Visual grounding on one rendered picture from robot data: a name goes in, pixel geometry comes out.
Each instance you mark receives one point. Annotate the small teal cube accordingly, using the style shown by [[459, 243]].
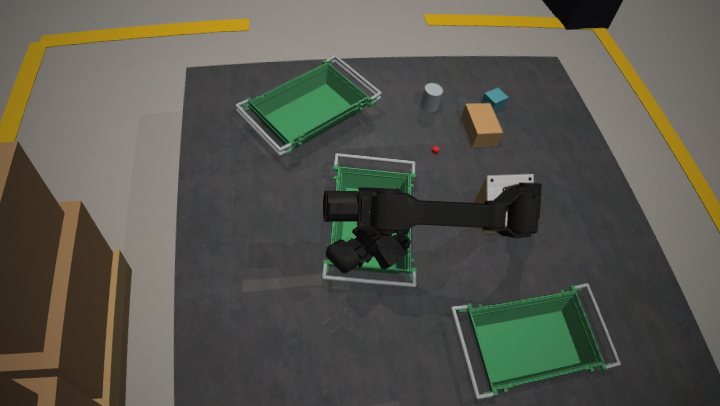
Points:
[[496, 98]]

